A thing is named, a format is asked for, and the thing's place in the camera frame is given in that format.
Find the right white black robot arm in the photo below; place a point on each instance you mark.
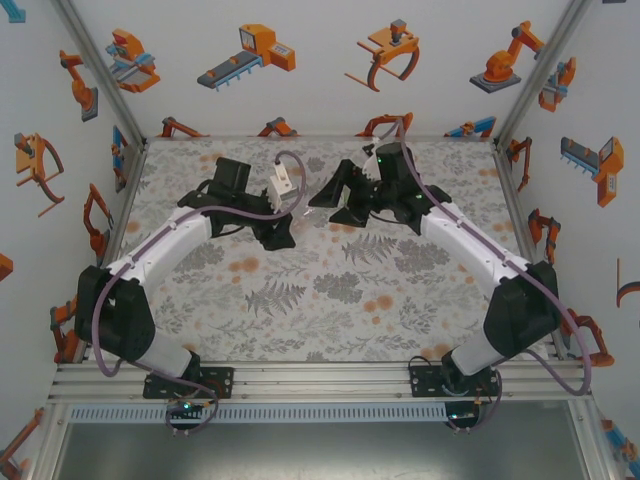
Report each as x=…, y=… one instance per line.
x=470, y=240

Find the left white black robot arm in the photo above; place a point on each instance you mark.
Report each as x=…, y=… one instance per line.
x=160, y=245

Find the floral patterned table cover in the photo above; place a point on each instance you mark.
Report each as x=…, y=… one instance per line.
x=350, y=325

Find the small controller circuit board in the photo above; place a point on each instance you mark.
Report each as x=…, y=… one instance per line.
x=460, y=416
x=185, y=406

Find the grey metal sheet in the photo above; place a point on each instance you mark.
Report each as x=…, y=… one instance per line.
x=320, y=450

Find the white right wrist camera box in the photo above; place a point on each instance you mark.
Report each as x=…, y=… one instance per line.
x=371, y=165

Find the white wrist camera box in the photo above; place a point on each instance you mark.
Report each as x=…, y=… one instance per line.
x=281, y=192
x=371, y=165

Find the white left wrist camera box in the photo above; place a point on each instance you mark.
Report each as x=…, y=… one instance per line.
x=281, y=192

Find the thin aluminium rear rail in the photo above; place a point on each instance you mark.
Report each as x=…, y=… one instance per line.
x=320, y=137

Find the aluminium side rail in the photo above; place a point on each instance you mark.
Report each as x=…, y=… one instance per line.
x=134, y=170
x=518, y=225

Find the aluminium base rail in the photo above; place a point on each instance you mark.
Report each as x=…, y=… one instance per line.
x=325, y=380

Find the aluminium corner post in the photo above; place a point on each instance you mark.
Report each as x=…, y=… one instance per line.
x=95, y=65
x=542, y=65

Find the aluminium frame leg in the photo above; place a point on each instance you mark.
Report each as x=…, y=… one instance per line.
x=592, y=445
x=47, y=445

